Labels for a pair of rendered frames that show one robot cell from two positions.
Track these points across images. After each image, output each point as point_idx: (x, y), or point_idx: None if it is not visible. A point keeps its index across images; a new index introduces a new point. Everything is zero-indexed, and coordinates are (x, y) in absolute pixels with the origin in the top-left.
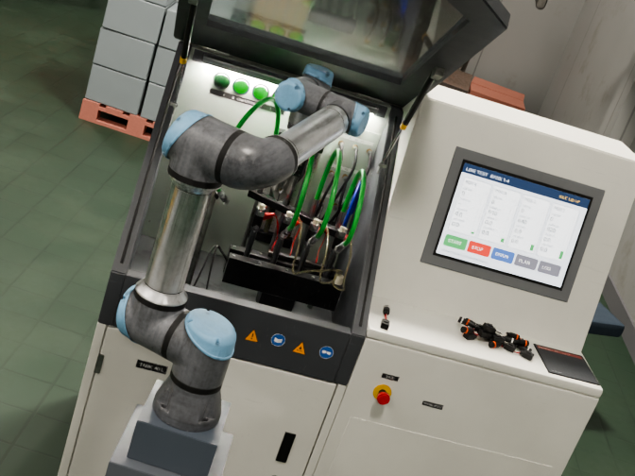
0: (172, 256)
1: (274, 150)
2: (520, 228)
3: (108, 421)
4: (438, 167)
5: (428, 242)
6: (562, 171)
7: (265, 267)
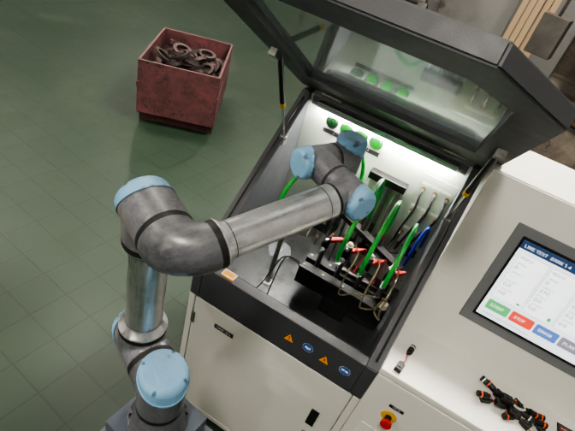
0: (132, 304)
1: (192, 243)
2: (572, 315)
3: (200, 351)
4: (495, 238)
5: (470, 300)
6: None
7: (324, 280)
